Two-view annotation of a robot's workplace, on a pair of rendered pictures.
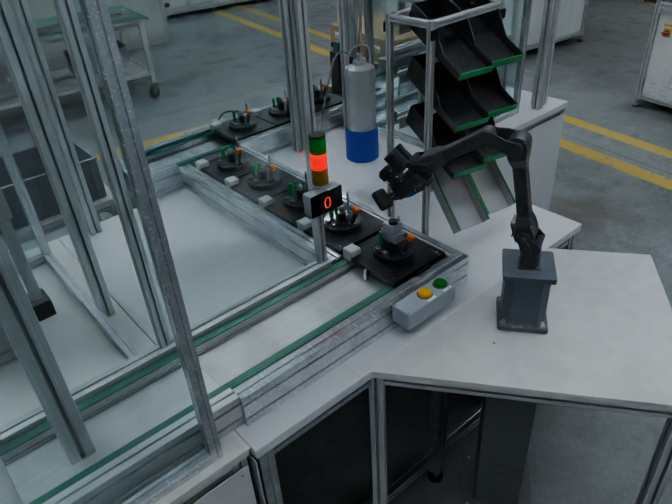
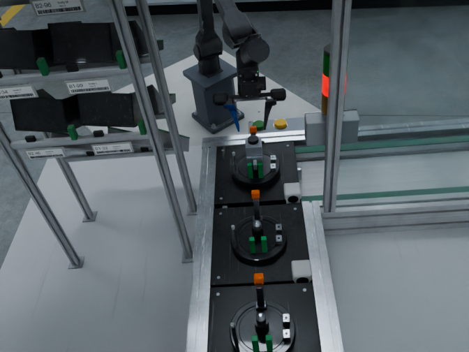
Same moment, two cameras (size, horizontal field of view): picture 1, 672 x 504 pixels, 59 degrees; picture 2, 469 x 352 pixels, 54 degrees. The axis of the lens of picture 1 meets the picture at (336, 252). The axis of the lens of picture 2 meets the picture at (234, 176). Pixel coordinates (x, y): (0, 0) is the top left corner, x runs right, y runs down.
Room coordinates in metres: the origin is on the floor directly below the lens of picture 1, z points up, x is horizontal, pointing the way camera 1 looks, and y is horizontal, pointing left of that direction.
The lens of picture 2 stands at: (2.35, 0.44, 1.92)
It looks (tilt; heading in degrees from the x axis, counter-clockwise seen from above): 45 degrees down; 225
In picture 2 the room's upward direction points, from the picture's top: 8 degrees counter-clockwise
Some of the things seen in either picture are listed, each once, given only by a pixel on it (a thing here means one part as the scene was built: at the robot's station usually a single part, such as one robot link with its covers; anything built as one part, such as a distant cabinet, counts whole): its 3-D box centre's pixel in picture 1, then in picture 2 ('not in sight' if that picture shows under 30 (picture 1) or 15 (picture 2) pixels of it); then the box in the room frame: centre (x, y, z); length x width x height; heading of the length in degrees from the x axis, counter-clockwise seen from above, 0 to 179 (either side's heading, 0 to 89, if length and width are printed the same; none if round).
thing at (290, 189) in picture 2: (351, 252); (292, 193); (1.64, -0.05, 0.97); 0.05 x 0.05 x 0.04; 39
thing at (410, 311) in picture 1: (424, 302); (280, 131); (1.40, -0.26, 0.93); 0.21 x 0.07 x 0.06; 129
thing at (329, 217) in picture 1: (342, 214); (257, 231); (1.82, -0.03, 1.01); 0.24 x 0.24 x 0.13; 39
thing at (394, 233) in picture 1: (390, 228); (254, 150); (1.63, -0.18, 1.06); 0.08 x 0.04 x 0.07; 39
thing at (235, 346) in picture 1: (320, 303); (359, 184); (1.45, 0.06, 0.91); 0.84 x 0.28 x 0.10; 129
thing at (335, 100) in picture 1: (317, 92); not in sight; (3.15, 0.04, 1.01); 0.24 x 0.24 x 0.13; 39
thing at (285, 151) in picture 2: (393, 254); (256, 172); (1.62, -0.19, 0.96); 0.24 x 0.24 x 0.02; 39
